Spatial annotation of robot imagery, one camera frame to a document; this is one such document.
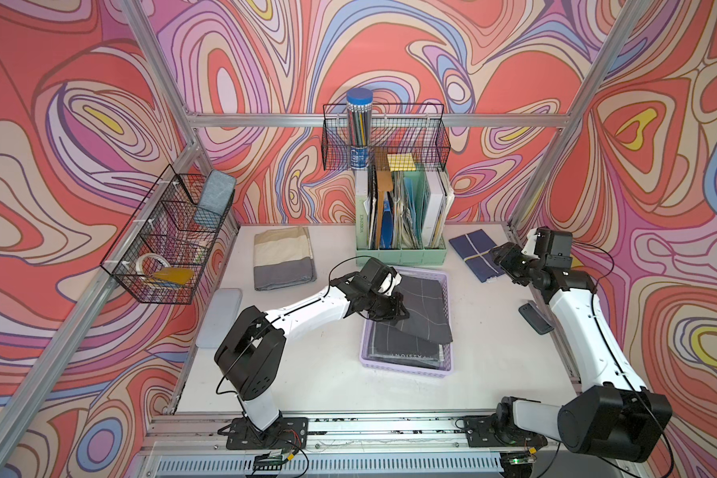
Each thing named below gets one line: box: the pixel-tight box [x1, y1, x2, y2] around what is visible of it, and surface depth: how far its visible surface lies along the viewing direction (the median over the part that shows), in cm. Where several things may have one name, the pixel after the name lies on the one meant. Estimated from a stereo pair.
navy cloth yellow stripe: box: [448, 229, 505, 283], surface depth 113 cm
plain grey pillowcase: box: [367, 352, 447, 368], surface depth 86 cm
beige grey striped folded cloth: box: [253, 227, 317, 292], surface depth 110 cm
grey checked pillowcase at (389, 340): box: [372, 320, 444, 361], surface depth 86 cm
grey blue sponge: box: [194, 169, 238, 229], surface depth 82 cm
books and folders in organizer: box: [363, 166, 455, 249], surface depth 100 cm
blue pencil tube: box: [346, 87, 374, 170], surface depth 78 cm
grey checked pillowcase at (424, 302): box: [394, 274, 454, 345], surface depth 86 cm
